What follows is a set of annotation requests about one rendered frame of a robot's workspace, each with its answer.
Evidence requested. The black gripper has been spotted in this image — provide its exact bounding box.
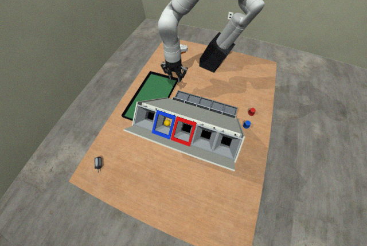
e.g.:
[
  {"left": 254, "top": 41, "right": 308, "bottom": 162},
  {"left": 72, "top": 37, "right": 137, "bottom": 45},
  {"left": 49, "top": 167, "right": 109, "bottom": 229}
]
[{"left": 161, "top": 59, "right": 188, "bottom": 83}]

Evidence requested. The red plug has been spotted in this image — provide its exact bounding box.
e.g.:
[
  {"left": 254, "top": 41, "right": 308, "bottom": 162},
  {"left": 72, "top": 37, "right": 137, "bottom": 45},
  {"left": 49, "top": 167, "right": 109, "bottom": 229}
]
[{"left": 248, "top": 108, "right": 256, "bottom": 116}]

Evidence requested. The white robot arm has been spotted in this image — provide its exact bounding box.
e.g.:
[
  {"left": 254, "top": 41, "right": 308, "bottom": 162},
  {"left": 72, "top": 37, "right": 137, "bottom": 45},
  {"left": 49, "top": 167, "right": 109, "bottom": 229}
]
[{"left": 158, "top": 0, "right": 265, "bottom": 63}]

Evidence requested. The red square frame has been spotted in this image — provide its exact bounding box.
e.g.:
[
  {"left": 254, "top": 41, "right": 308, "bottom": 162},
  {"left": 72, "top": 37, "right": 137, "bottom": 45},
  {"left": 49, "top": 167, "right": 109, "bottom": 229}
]
[{"left": 171, "top": 116, "right": 197, "bottom": 146}]

